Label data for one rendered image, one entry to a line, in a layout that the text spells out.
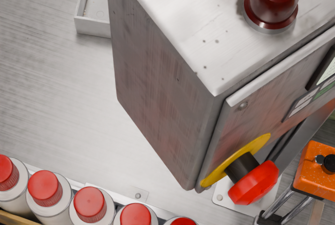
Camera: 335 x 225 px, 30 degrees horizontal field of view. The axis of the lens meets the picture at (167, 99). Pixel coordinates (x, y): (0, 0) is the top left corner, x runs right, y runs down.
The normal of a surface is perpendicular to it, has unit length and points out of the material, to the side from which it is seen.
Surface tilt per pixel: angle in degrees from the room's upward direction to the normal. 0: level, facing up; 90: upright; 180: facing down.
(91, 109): 0
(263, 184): 47
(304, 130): 90
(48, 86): 0
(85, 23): 90
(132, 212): 2
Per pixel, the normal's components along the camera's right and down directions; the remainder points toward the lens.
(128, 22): -0.81, 0.53
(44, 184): -0.01, -0.36
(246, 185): -0.39, -0.04
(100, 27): -0.16, 0.91
